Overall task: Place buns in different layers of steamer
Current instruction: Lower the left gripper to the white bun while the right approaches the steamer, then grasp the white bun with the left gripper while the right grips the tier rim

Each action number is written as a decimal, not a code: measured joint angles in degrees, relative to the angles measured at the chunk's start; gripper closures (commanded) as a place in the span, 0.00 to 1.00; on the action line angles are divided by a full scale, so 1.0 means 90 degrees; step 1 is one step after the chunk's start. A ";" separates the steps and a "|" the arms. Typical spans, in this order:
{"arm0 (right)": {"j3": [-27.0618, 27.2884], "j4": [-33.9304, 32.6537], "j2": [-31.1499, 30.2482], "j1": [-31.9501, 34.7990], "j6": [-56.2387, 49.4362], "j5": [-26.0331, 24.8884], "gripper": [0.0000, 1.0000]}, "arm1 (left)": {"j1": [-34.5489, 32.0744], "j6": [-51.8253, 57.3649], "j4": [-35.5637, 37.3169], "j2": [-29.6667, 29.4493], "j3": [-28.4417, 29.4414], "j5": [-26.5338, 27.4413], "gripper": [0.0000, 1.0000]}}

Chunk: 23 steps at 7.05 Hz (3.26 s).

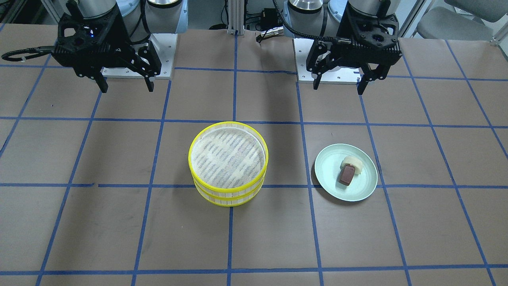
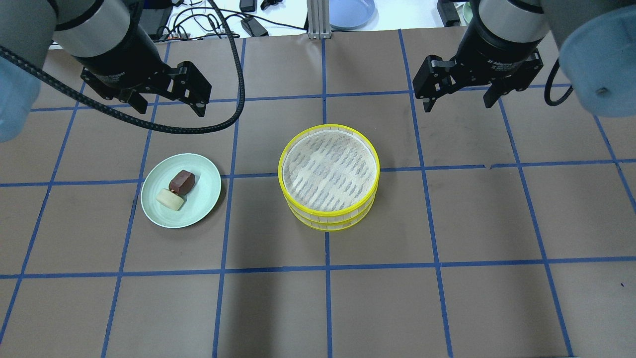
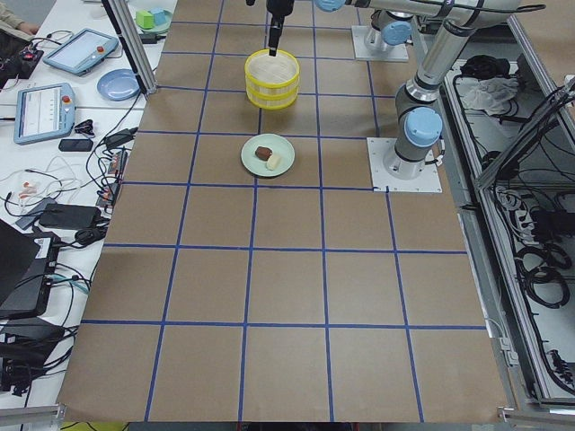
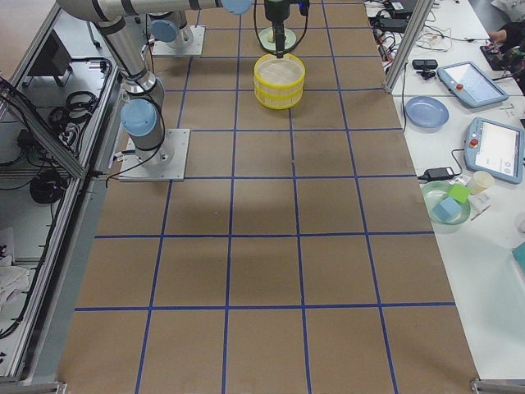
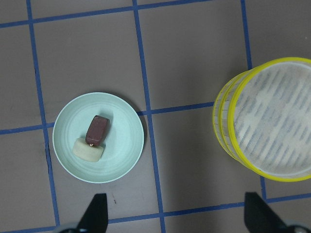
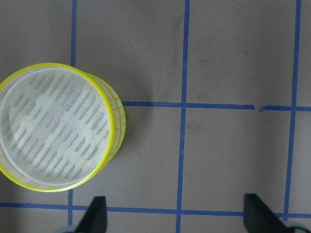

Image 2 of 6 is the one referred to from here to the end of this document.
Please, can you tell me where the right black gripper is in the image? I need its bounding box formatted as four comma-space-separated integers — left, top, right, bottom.
412, 20, 544, 113

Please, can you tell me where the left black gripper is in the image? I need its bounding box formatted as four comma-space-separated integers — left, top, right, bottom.
75, 23, 212, 117

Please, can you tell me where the brown bun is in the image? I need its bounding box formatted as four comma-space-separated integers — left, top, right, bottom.
168, 170, 196, 196

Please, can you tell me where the white bun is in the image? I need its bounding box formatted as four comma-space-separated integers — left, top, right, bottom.
156, 188, 185, 211

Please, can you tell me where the yellow steamer layer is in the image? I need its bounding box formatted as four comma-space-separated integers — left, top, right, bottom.
286, 196, 375, 232
278, 124, 380, 216

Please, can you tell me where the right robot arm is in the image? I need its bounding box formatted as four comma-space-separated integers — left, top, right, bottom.
412, 0, 636, 117

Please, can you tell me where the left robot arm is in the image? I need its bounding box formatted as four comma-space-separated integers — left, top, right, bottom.
1, 0, 211, 116

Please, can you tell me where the black power adapter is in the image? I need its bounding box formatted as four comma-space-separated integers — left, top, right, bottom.
240, 17, 269, 38

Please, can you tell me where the light green plate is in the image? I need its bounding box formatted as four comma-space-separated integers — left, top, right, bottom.
141, 153, 221, 229

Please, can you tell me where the blue plate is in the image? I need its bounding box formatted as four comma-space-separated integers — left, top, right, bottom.
328, 0, 376, 30

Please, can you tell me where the black braided cable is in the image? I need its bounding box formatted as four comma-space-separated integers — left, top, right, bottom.
0, 0, 246, 135

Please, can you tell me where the aluminium frame post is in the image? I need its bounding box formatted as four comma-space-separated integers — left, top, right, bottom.
307, 0, 332, 39

